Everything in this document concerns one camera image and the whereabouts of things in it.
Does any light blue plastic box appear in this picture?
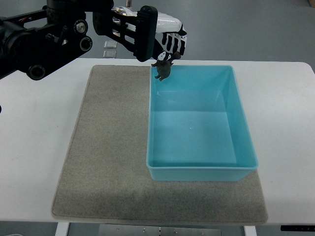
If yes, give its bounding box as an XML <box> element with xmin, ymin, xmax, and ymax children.
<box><xmin>146</xmin><ymin>65</ymin><xmax>258</xmax><ymax>181</ymax></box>

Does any black table control panel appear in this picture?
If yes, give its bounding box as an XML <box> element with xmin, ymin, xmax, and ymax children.
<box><xmin>281</xmin><ymin>225</ymin><xmax>315</xmax><ymax>232</ymax></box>

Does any grey felt mat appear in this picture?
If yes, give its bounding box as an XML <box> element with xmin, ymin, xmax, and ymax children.
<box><xmin>52</xmin><ymin>65</ymin><xmax>268</xmax><ymax>226</ymax></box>

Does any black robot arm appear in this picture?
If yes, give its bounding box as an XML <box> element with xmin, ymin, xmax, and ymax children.
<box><xmin>0</xmin><ymin>0</ymin><xmax>158</xmax><ymax>81</ymax></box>

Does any brown toy hippo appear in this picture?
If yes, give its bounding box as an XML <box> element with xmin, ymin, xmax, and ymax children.
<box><xmin>151</xmin><ymin>52</ymin><xmax>181</xmax><ymax>81</ymax></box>

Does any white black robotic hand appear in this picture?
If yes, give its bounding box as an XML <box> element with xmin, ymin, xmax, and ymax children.
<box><xmin>152</xmin><ymin>12</ymin><xmax>188</xmax><ymax>61</ymax></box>

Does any grey metal table base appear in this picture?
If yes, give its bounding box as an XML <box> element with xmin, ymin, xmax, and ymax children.
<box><xmin>55</xmin><ymin>223</ymin><xmax>257</xmax><ymax>236</ymax></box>

